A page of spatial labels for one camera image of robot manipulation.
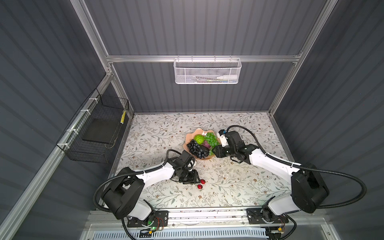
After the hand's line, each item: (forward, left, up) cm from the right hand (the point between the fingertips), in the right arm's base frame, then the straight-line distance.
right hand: (217, 150), depth 87 cm
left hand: (-16, +11, -8) cm, 21 cm away
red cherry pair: (-15, +8, -10) cm, 20 cm away
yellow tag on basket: (+12, +53, +17) cm, 57 cm away
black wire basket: (-4, +61, +20) cm, 65 cm away
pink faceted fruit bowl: (+15, +16, -6) cm, 23 cm away
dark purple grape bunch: (+1, +10, -3) cm, 11 cm away
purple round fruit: (+8, +7, -5) cm, 12 cm away
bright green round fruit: (+11, +10, -3) cm, 15 cm away
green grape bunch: (+8, +2, -2) cm, 8 cm away
